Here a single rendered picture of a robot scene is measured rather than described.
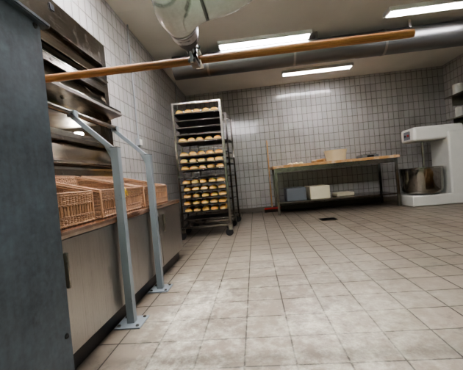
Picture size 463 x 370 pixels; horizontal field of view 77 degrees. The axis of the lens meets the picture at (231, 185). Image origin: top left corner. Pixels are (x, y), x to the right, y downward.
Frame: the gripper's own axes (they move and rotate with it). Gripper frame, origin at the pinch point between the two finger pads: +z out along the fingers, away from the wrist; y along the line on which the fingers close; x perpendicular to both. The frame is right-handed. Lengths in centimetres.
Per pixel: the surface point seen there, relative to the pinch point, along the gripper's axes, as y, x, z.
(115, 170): 37, -55, 37
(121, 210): 58, -54, 37
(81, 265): 78, -58, 5
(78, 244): 69, -58, 5
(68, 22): -85, -113, 102
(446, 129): -6, 337, 392
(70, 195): 48, -63, 10
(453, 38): -112, 291, 291
